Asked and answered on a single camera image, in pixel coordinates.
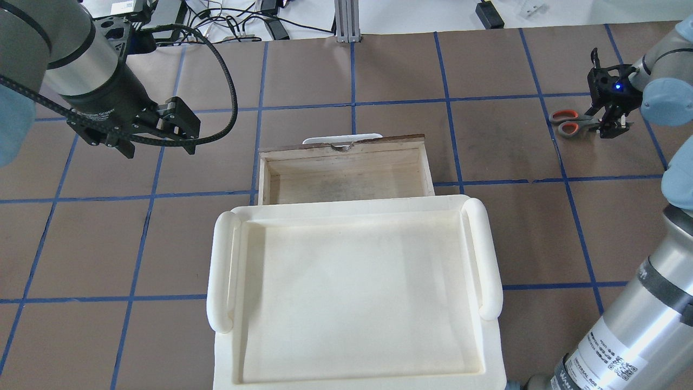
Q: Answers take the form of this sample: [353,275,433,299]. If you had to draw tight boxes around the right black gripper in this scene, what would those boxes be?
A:
[587,48,643,140]

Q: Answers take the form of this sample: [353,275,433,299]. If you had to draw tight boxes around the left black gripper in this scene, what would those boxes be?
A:
[67,96,201,159]

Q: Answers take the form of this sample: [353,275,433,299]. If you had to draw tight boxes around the orange grey handled scissors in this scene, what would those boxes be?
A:
[550,109,599,139]

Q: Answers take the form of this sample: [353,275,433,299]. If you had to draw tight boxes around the light wooden drawer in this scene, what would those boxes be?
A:
[257,135,435,205]

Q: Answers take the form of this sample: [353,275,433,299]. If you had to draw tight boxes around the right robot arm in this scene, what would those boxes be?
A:
[507,16,692,389]

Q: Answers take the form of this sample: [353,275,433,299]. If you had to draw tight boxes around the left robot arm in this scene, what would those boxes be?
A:
[2,1,239,166]

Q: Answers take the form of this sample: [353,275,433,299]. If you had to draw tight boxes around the black power adapter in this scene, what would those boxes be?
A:
[475,1,505,29]

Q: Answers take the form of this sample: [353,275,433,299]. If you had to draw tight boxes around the white plastic tray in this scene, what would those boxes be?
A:
[206,195,506,389]

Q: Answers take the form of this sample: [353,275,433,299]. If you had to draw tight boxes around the white drawer handle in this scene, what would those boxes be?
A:
[302,133,383,144]

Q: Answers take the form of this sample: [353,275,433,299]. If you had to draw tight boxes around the aluminium frame post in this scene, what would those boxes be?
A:
[334,0,362,43]

